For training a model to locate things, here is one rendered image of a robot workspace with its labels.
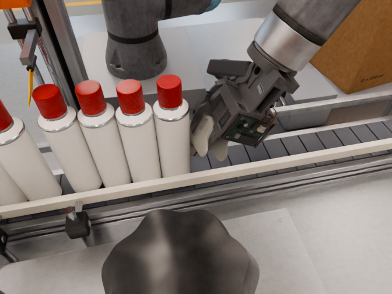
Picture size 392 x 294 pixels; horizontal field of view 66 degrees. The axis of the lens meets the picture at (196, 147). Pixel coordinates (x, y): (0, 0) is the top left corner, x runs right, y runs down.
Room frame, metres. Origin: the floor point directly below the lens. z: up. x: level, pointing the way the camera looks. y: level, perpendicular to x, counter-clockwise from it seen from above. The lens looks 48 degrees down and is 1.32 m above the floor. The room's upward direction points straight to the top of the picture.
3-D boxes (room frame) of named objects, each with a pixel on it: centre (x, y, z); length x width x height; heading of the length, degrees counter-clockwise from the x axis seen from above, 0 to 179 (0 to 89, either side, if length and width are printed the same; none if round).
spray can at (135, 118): (0.32, 0.09, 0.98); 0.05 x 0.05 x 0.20
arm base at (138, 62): (0.67, 0.15, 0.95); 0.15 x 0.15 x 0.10
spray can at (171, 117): (0.33, 0.04, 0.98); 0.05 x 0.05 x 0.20
